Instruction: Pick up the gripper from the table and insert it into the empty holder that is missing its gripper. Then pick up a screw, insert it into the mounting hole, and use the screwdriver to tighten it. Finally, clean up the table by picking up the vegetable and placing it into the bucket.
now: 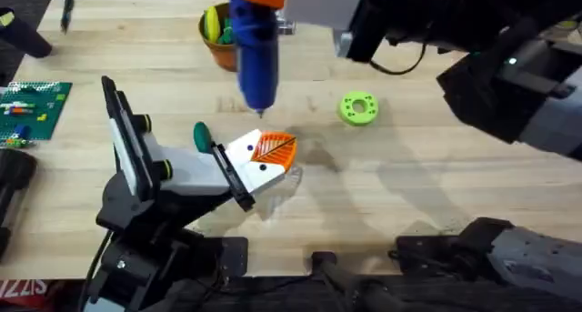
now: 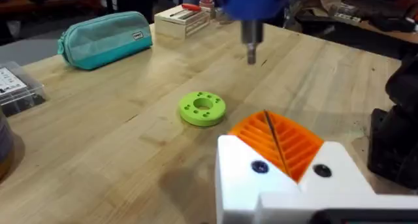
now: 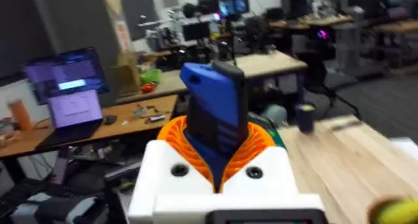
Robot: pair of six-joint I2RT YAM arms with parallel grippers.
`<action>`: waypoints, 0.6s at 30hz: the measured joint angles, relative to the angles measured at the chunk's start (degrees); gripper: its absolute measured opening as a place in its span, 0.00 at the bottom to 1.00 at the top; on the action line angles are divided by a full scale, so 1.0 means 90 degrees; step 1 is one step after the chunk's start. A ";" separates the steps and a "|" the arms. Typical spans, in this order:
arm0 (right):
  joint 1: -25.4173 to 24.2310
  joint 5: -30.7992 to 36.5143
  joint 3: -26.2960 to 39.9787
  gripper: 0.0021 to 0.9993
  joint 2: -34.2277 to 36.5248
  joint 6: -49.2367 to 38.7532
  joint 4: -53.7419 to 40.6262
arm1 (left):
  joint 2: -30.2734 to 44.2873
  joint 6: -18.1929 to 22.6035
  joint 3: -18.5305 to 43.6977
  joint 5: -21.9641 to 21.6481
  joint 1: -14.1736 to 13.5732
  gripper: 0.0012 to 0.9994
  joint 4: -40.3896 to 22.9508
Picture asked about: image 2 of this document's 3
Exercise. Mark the clear plastic parts box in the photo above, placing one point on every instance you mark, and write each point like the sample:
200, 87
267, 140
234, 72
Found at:
18, 90

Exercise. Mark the cup with scissors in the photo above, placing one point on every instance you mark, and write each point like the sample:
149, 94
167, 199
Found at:
207, 2

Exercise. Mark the green disc with holes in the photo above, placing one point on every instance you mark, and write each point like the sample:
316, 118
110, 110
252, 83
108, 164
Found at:
202, 109

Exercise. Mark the left gripper white and orange right finger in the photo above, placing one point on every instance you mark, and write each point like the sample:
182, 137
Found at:
330, 181

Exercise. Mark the blue electric screwdriver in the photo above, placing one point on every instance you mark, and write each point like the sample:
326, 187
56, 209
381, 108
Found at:
253, 8

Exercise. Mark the teal zip bag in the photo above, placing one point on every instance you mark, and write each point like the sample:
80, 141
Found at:
104, 39

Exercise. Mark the wooden box with tools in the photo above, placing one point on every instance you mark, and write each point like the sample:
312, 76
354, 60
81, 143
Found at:
181, 23

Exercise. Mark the left gripper white and orange left finger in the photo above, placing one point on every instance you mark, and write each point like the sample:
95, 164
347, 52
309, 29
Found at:
238, 171

